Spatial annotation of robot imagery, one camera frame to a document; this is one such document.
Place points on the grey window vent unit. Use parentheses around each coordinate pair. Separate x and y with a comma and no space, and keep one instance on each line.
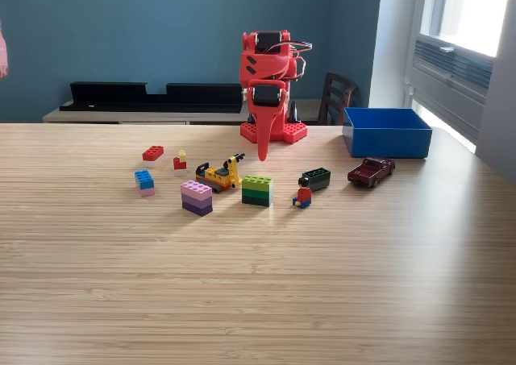
(451,91)

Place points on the yellow toy digger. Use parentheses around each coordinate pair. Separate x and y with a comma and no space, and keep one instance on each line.
(217,177)

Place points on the person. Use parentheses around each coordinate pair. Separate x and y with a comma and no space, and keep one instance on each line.
(2,55)

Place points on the black shelf unit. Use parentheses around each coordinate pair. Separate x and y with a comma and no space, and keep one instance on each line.
(121,99)

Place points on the blue pink lego brick stack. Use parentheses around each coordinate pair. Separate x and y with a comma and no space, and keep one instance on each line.
(144,179)

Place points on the black table clamp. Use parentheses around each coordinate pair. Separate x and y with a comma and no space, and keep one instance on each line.
(294,113)

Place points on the small red yellow lego piece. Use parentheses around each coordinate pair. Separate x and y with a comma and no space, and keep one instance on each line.
(179,163)

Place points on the dark green lego brick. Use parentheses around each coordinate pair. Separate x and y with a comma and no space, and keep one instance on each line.
(318,181)

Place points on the red white lego brick stack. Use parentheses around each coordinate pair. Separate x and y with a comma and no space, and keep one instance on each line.
(153,153)

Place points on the dark wooden chair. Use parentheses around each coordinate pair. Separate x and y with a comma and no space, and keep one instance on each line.
(334,95)

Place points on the dark red toy car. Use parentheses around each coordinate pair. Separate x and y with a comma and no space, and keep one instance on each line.
(369,173)

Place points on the blue plastic bin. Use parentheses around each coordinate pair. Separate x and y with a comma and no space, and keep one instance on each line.
(387,143)

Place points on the pink purple lego brick stack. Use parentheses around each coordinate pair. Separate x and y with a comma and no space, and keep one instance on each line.
(196,201)

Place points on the bright window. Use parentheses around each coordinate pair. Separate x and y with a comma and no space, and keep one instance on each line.
(475,14)

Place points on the toy figure red shirt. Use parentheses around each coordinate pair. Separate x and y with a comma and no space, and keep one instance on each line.
(305,196)

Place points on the green lego brick stack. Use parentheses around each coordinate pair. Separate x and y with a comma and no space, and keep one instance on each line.
(258,192)

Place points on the pale wooden sideboard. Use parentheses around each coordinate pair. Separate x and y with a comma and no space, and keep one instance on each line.
(121,118)

